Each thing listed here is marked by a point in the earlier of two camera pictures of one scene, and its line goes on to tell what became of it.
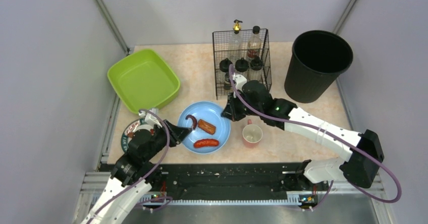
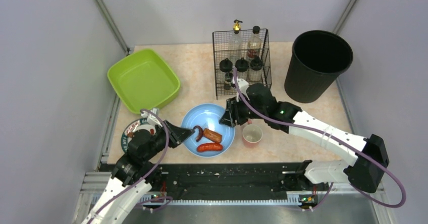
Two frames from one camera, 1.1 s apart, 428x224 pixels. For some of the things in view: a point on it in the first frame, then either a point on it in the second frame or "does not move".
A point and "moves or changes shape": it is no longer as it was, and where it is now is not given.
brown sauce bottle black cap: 254,43 does not move
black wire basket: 247,51 does not move
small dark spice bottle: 227,85 does not move
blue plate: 211,130 moves or changes shape
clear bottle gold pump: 235,42 does not move
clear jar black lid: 242,65 does not move
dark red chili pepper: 195,120 to 200,132
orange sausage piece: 206,126 to 212,135
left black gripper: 170,130 does not move
